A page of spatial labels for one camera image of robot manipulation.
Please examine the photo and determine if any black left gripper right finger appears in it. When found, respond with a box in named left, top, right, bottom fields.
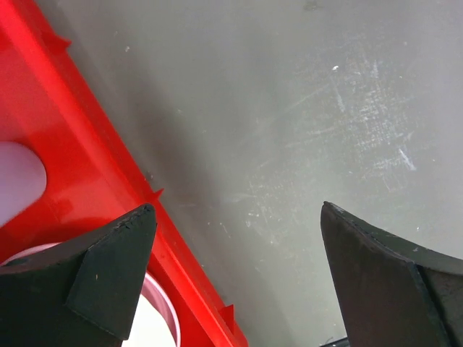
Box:
left=320, top=202, right=462, bottom=346

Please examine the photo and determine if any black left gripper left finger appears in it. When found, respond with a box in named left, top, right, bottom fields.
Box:
left=1, top=204, right=157, bottom=346

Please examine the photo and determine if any white paper plate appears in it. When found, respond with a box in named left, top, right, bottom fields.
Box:
left=1, top=245, right=179, bottom=346

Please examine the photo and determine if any red plastic bin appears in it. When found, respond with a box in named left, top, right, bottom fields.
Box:
left=1, top=1, right=247, bottom=346

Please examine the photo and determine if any lilac plastic cup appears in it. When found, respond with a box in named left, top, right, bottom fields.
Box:
left=1, top=142, right=47, bottom=226

